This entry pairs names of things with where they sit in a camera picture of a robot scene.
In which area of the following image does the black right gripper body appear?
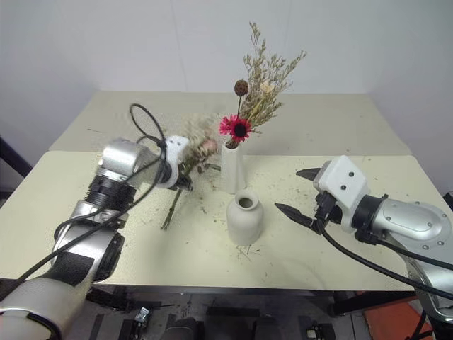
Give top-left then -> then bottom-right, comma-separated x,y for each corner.
313,190 -> 343,235

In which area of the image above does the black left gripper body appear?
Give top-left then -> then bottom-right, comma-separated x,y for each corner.
175,172 -> 190,193

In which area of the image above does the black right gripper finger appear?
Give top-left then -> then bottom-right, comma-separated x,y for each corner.
295,167 -> 321,183
274,202 -> 320,232

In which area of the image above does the dried pink flower bouquet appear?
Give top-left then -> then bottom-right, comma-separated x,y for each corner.
160,116 -> 223,231

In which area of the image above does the dried bouquet with red flower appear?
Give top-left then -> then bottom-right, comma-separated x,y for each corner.
218,21 -> 308,150

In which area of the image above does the tall white vase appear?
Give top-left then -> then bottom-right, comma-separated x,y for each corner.
220,142 -> 246,196

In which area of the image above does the short round white vase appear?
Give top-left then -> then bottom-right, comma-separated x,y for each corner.
226,189 -> 265,246

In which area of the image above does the orange floor object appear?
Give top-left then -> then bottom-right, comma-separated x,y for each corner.
362,299 -> 425,340

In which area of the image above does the dark rounded shape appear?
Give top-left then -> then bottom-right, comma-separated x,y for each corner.
165,316 -> 205,340

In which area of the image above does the black metal stand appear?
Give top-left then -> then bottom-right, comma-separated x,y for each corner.
0,135 -> 35,210

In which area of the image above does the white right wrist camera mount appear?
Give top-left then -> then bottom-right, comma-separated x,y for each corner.
313,154 -> 371,234

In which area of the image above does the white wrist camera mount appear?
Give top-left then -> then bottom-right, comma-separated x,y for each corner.
313,154 -> 371,234
154,135 -> 191,189

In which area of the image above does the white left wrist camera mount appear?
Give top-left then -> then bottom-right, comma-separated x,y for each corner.
154,135 -> 191,189

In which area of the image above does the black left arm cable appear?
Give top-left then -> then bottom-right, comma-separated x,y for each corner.
0,103 -> 171,302

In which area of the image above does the black table frame bar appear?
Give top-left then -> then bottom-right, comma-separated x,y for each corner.
86,285 -> 420,318

